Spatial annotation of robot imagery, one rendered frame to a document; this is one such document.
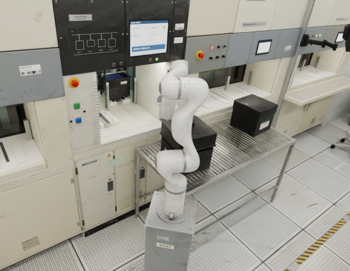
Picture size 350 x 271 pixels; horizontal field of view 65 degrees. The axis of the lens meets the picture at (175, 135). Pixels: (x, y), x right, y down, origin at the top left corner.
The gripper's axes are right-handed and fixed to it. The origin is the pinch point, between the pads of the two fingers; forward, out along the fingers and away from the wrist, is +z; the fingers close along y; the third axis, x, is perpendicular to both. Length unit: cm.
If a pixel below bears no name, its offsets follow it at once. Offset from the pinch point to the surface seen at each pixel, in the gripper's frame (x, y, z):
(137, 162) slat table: 49, 27, 14
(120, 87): 16, 85, -10
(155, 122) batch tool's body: 17.1, 43.4, 12.8
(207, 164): 12.0, -13.7, 27.6
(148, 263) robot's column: 80, -43, 15
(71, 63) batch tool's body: 20, 26, -75
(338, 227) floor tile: -26, -62, 178
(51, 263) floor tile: 146, 13, 7
